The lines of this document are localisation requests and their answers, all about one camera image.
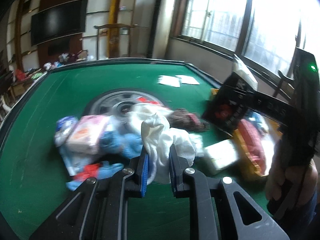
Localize black snack package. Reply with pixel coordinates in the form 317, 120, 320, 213
202, 72, 258, 136

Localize brown pink knitted hat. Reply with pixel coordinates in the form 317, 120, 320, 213
166, 108, 210, 133

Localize white cloth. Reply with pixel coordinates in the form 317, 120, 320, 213
127, 103, 196, 184

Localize red snack bag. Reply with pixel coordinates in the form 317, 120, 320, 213
238, 119, 266, 175

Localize person right hand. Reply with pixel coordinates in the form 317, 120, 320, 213
265, 140, 318, 206

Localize white floral tissue pack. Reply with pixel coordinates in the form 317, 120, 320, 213
203, 140, 240, 175

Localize dark wooden chair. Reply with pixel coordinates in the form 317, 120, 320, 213
272, 70, 295, 102

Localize light blue socks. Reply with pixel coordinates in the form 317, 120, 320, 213
66, 131, 143, 191

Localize pink tissue pack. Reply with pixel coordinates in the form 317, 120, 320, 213
66, 115, 110, 155

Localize blue white tissue pack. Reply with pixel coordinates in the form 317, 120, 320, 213
54, 116, 78, 147

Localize red plastic bag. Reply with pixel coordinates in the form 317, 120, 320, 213
137, 96, 163, 106

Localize white paper sheet right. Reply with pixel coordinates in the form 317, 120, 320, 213
176, 75, 200, 85

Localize white paper sheet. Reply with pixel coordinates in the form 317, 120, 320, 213
176, 75, 200, 85
157, 75, 180, 88

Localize white paper sheet left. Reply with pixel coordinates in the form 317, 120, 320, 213
157, 75, 180, 88

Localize white standing air conditioner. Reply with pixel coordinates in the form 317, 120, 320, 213
146, 0, 176, 59

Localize black wall television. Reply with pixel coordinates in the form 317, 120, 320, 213
31, 0, 88, 46

